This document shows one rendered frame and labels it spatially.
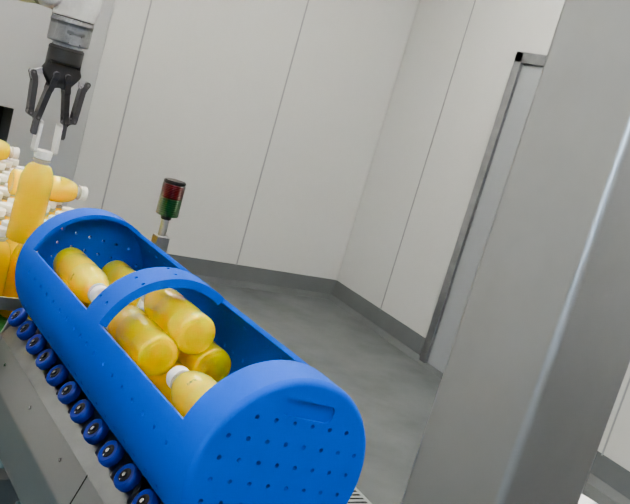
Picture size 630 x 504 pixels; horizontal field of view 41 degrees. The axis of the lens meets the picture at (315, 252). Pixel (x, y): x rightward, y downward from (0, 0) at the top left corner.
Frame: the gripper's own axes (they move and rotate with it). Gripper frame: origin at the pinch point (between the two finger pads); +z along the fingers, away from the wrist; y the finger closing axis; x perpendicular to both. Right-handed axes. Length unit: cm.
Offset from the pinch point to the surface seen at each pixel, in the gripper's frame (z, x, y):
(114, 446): 37, -72, -1
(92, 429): 38, -64, -2
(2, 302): 37.2, -4.2, -3.0
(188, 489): 27, -102, -5
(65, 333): 26, -51, -5
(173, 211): 16, 23, 45
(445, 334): 106, 214, 361
